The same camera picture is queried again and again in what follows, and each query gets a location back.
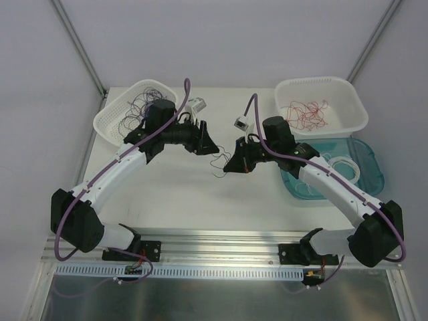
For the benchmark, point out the left aluminium frame post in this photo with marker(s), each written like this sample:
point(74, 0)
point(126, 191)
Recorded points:
point(71, 32)

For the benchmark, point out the white perforated basket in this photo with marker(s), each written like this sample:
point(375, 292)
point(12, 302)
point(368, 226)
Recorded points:
point(126, 112)

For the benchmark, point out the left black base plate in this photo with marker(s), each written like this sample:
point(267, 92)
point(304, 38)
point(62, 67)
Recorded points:
point(151, 250)

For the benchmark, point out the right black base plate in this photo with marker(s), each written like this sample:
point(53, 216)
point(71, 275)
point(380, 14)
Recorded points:
point(300, 254)

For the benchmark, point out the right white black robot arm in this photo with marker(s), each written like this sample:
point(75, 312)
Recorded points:
point(377, 227)

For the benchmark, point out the right aluminium frame post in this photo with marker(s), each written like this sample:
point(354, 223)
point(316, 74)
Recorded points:
point(379, 30)

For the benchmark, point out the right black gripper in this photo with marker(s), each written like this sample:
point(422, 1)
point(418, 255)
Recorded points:
point(243, 153)

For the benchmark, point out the teal transparent plastic bin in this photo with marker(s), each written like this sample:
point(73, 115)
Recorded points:
point(350, 157)

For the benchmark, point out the aluminium frame post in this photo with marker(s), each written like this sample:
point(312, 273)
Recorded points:
point(379, 30)
point(71, 32)

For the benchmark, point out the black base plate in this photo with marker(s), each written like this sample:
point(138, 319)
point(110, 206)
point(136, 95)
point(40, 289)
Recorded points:
point(300, 254)
point(151, 250)

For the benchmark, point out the white plastic tub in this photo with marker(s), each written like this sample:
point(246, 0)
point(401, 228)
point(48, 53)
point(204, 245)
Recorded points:
point(320, 107)

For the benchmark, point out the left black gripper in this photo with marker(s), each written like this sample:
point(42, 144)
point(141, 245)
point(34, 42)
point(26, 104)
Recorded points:
point(199, 136)

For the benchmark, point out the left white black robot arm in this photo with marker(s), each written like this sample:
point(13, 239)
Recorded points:
point(75, 213)

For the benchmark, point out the aluminium mounting rail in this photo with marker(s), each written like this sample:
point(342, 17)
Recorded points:
point(220, 248)

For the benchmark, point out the white slotted cable duct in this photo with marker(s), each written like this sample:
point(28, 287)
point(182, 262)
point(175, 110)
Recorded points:
point(104, 270)

